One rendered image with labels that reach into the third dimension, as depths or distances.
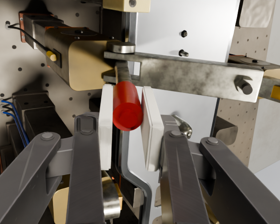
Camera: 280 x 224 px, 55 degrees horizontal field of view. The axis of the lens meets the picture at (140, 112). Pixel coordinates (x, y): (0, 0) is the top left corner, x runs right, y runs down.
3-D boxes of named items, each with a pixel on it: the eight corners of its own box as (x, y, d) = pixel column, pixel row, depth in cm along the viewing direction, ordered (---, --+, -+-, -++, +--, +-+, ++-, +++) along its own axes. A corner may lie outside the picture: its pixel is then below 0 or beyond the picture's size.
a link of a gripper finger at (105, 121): (110, 171, 15) (97, 171, 15) (111, 119, 22) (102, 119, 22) (112, 124, 14) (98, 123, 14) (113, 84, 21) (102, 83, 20)
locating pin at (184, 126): (172, 126, 51) (195, 142, 46) (158, 128, 50) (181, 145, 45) (174, 110, 50) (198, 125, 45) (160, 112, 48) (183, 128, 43)
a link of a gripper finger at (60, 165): (96, 179, 13) (34, 178, 13) (101, 132, 18) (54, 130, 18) (96, 153, 13) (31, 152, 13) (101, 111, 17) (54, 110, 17)
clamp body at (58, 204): (48, 113, 68) (110, 210, 39) (1, 119, 63) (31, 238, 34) (47, 88, 66) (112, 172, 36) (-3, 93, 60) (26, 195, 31)
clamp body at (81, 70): (53, 42, 62) (123, 89, 35) (6, 42, 57) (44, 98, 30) (51, 12, 60) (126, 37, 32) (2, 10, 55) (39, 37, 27)
